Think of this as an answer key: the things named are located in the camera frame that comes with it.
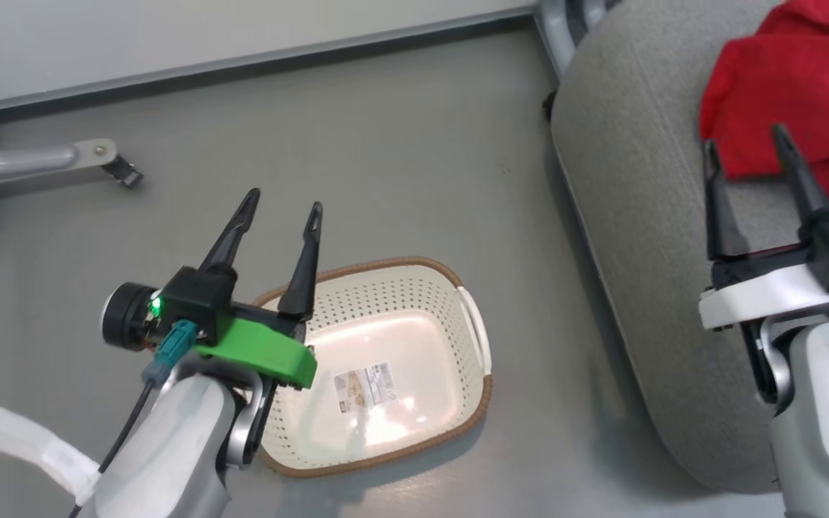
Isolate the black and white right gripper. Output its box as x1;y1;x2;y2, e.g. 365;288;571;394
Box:
698;123;829;332

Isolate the black caster wheel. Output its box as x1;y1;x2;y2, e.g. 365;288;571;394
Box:
101;155;145;190

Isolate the grey metal floor rail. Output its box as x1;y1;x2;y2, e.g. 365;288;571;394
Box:
0;6;539;116

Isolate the teal cable connector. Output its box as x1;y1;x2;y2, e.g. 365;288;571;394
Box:
142;320;199;389

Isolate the grey fabric sofa seat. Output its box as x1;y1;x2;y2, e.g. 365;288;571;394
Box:
550;0;829;497

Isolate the grey metal frame post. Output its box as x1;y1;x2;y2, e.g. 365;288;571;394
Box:
535;0;606;76
0;108;119;189

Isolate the red clothing with white print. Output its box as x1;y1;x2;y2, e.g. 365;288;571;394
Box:
699;0;829;211

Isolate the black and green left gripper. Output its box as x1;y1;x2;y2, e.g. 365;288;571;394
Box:
152;187;325;391

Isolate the cream perforated laundry basket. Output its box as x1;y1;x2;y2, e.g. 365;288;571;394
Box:
249;256;494;479

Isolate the printed paper label sticker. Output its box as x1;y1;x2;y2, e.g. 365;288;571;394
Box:
333;361;397;412

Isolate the white tape strip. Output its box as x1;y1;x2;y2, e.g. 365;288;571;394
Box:
0;404;102;504

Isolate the thin black cable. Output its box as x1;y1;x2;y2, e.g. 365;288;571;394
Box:
68;378;156;518

